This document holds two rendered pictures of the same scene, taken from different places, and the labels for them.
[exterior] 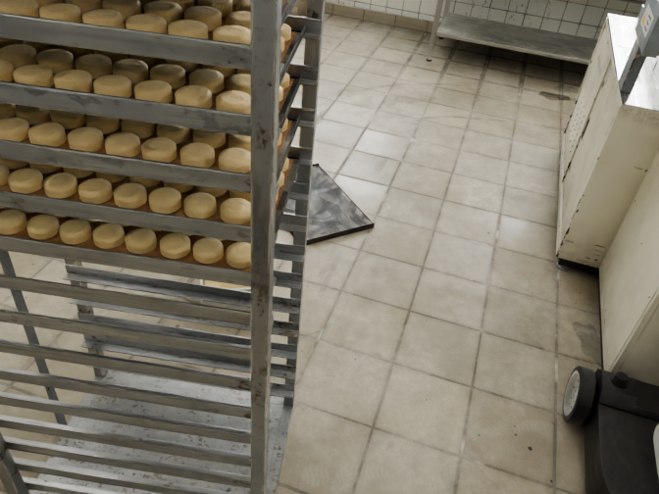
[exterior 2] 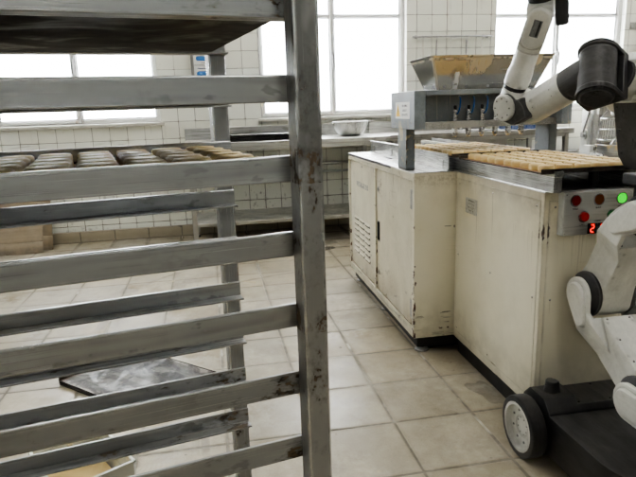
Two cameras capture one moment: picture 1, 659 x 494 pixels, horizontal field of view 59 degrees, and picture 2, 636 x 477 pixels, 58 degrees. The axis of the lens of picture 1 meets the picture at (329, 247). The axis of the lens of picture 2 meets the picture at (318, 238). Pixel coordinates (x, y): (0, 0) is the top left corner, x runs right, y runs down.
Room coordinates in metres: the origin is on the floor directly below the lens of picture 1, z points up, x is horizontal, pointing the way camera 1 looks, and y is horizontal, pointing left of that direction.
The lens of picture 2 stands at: (0.06, 0.36, 1.12)
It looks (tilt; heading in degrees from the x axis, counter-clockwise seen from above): 13 degrees down; 335
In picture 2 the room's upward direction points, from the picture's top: 2 degrees counter-clockwise
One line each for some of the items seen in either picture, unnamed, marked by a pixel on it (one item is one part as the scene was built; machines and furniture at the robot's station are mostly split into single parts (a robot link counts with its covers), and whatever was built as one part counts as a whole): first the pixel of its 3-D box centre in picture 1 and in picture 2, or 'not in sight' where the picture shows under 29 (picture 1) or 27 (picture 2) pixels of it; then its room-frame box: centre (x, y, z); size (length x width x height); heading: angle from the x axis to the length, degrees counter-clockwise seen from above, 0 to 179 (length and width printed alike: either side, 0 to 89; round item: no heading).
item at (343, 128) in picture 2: not in sight; (350, 128); (4.63, -2.08, 0.94); 0.33 x 0.33 x 0.12
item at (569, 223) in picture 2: not in sight; (594, 211); (1.32, -1.19, 0.77); 0.24 x 0.04 x 0.14; 75
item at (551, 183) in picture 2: not in sight; (437, 157); (2.31, -1.31, 0.87); 2.01 x 0.03 x 0.07; 165
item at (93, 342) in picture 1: (187, 356); not in sight; (1.10, 0.38, 0.33); 0.64 x 0.03 x 0.03; 87
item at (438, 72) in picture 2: not in sight; (479, 73); (2.16, -1.42, 1.25); 0.56 x 0.29 x 0.14; 75
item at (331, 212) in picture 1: (310, 201); (143, 379); (2.44, 0.12, 0.01); 0.60 x 0.40 x 0.03; 32
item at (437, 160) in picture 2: (651, 48); (401, 152); (2.68, -1.34, 0.88); 1.28 x 0.01 x 0.07; 165
